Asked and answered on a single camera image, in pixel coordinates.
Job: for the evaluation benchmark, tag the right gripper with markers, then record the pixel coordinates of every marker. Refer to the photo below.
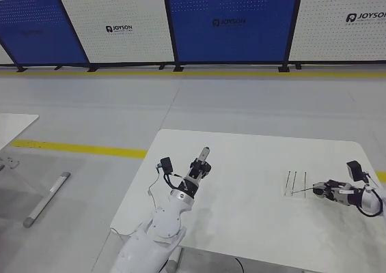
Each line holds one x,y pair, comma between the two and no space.
348,196

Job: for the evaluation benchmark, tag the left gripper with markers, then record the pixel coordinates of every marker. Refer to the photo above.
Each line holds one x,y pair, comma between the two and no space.
191,182

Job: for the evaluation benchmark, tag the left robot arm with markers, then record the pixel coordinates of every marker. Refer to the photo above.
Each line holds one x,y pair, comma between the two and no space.
160,235

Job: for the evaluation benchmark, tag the blue partition panel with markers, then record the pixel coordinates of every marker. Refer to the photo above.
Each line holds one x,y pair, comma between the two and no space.
32,30
232,30

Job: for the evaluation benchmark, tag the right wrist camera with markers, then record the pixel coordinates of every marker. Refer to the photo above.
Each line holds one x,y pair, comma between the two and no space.
356,171

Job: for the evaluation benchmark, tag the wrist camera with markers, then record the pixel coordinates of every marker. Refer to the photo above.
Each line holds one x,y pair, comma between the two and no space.
167,166
356,171

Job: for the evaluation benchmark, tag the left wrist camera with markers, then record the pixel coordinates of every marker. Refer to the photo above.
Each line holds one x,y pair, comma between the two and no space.
167,166

